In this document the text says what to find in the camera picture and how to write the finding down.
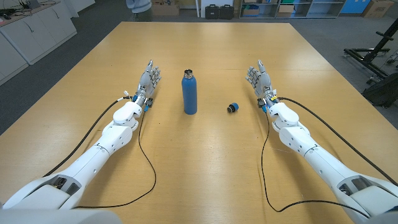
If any blue panel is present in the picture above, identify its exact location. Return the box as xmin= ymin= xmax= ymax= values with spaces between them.
xmin=340 ymin=0 xmax=364 ymax=14

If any wide cardboard box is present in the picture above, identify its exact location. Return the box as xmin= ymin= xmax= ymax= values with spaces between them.
xmin=151 ymin=0 xmax=180 ymax=17

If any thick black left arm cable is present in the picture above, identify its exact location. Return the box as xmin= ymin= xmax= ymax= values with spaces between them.
xmin=42 ymin=96 xmax=133 ymax=178

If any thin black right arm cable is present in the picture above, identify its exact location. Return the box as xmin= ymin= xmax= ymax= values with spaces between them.
xmin=261 ymin=110 xmax=371 ymax=219

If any black hard case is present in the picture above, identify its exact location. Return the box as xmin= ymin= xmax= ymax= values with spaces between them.
xmin=205 ymin=4 xmax=220 ymax=20
xmin=219 ymin=4 xmax=234 ymax=21

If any low white cabinet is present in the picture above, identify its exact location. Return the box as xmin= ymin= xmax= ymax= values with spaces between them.
xmin=0 ymin=32 xmax=29 ymax=86

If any black metal stand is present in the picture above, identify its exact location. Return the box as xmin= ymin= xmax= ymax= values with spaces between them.
xmin=343 ymin=19 xmax=398 ymax=85

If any long white cabinet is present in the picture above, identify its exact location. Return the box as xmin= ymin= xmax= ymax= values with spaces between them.
xmin=0 ymin=0 xmax=78 ymax=65

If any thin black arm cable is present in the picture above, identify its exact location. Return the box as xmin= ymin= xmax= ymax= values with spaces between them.
xmin=74 ymin=107 xmax=157 ymax=208
xmin=261 ymin=110 xmax=371 ymax=219

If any black bag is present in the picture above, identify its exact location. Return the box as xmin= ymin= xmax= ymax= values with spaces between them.
xmin=361 ymin=72 xmax=398 ymax=109

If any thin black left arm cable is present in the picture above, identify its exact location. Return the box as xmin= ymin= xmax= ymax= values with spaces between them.
xmin=74 ymin=107 xmax=157 ymax=208

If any small cardboard box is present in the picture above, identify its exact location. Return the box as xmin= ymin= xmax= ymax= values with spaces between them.
xmin=275 ymin=4 xmax=295 ymax=18

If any blue metal bottle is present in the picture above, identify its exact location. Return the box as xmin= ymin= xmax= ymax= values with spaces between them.
xmin=181 ymin=68 xmax=198 ymax=116

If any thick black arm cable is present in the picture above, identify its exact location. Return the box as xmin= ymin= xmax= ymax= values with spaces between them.
xmin=277 ymin=96 xmax=398 ymax=187
xmin=42 ymin=96 xmax=133 ymax=178

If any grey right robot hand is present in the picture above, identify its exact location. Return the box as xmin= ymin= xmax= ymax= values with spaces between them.
xmin=244 ymin=59 xmax=279 ymax=108

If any tilted cardboard box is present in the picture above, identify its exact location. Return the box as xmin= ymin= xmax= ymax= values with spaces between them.
xmin=361 ymin=0 xmax=395 ymax=19

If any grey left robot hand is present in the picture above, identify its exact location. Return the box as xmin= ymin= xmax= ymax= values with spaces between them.
xmin=136 ymin=59 xmax=162 ymax=108

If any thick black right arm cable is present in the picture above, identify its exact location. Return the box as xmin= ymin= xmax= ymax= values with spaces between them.
xmin=277 ymin=96 xmax=398 ymax=187

